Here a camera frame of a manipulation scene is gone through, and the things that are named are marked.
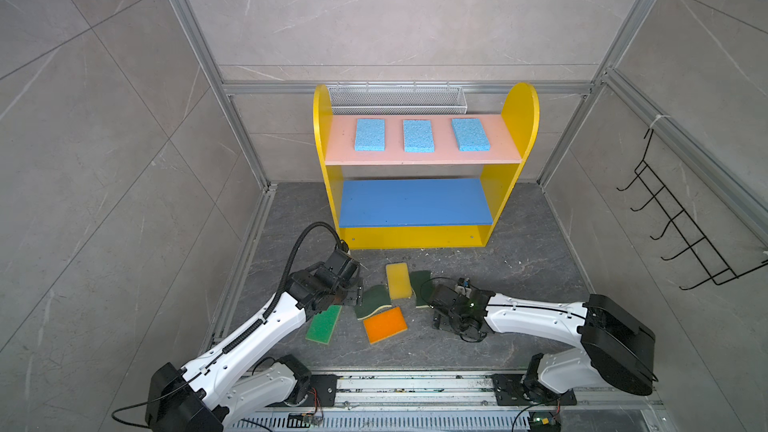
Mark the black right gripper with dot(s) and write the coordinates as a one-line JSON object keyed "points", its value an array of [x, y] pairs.
{"points": [[438, 322]]}

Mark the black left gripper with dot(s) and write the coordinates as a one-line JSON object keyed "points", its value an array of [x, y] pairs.
{"points": [[357, 287]]}

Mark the dark green sponge curved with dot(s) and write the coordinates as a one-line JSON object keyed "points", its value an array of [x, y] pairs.
{"points": [[373, 300]]}

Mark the yellow sponge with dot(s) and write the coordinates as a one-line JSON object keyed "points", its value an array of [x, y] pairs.
{"points": [[398, 281]]}

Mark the blue sponge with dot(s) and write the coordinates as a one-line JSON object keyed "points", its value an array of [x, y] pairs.
{"points": [[370, 135], [418, 136]]}

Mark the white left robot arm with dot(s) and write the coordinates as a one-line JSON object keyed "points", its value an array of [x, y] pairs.
{"points": [[216, 389]]}

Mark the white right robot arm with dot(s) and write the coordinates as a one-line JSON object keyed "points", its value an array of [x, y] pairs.
{"points": [[607, 344]]}

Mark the yellow shelf unit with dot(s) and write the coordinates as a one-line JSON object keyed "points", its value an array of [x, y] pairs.
{"points": [[397, 200]]}

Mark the orange sponge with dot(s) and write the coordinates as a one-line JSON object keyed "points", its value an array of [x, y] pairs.
{"points": [[385, 325]]}

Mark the dark green sponge upright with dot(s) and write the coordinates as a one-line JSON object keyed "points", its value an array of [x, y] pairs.
{"points": [[420, 285]]}

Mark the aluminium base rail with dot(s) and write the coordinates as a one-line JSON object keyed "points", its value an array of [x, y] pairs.
{"points": [[357, 400]]}

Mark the black wire hook rack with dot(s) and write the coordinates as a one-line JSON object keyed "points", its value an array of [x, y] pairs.
{"points": [[696, 243]]}

